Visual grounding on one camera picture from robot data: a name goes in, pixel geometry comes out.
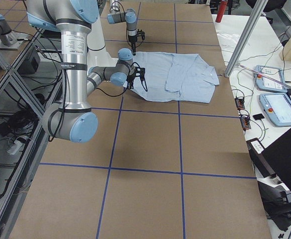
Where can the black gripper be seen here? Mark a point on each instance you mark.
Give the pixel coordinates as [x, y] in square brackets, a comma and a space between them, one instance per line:
[133, 41]
[130, 78]

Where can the light blue button shirt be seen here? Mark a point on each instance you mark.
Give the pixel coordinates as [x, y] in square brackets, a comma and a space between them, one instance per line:
[175, 77]

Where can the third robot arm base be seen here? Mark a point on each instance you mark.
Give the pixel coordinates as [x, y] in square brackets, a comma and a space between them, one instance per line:
[8, 38]

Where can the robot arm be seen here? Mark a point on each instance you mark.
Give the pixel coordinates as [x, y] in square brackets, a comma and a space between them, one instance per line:
[85, 64]
[117, 14]

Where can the red cylinder bottle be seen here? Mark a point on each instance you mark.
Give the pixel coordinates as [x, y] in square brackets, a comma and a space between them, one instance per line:
[221, 10]

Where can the far teach pendant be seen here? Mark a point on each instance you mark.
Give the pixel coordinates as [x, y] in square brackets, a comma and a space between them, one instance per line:
[266, 84]

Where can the teach pendant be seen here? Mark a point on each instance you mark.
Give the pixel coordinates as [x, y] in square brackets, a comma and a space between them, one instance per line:
[277, 106]
[266, 84]

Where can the near teach pendant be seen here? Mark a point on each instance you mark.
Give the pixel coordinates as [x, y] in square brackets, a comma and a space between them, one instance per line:
[277, 106]

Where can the black monitor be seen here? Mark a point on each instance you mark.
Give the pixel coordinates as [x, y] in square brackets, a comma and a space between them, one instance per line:
[278, 156]

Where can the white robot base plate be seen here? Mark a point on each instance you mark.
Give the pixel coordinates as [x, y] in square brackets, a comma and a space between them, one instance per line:
[97, 52]

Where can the grey aluminium frame post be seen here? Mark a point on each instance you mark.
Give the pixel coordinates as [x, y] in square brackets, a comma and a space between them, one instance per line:
[246, 33]

